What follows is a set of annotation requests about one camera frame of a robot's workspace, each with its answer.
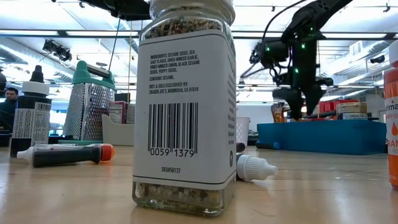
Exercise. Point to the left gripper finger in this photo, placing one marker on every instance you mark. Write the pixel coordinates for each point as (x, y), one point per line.
(133, 9)

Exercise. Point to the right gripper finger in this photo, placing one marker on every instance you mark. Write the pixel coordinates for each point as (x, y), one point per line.
(293, 99)
(315, 96)

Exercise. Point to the blue plastic tray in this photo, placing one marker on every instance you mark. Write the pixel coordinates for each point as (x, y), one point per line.
(320, 137)

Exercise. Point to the blue food colouring bottle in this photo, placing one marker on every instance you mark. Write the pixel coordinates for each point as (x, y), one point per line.
(267, 145)

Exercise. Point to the white perforated plastic basket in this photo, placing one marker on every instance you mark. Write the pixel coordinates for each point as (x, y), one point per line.
(243, 130)

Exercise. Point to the small dark blue bottle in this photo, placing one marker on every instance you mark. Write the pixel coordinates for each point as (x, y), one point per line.
(241, 147)

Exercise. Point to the orange food colouring bottle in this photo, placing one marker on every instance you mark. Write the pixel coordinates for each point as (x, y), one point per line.
(392, 124)

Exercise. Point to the pink carton box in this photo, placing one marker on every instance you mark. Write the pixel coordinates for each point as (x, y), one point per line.
(117, 112)

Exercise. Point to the green carton box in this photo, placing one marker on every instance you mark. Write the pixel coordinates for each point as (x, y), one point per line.
(130, 113)

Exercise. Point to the white lid seasoning jar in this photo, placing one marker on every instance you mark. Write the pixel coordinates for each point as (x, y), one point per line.
(183, 109)

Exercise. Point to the black food colouring bottle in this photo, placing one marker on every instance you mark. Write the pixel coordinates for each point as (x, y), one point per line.
(31, 121)

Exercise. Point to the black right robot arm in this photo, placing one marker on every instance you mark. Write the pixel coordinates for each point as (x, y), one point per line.
(317, 12)

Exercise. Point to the red storage bin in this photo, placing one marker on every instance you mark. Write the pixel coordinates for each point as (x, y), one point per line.
(327, 106)
(346, 100)

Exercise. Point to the black ceiling device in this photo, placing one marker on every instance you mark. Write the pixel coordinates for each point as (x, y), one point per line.
(59, 51)

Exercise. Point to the small black ceiling fixture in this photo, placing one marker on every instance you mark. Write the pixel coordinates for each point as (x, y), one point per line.
(377, 59)

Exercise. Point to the small dropper bottle white cap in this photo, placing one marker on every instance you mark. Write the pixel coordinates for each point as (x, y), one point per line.
(258, 168)

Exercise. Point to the grey plastic bin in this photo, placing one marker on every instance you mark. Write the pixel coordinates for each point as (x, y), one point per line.
(116, 135)

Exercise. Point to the small black bottle red cap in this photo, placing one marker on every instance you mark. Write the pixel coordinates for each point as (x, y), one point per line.
(65, 157)

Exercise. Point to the black overhead camera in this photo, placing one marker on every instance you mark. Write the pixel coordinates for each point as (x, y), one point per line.
(253, 56)

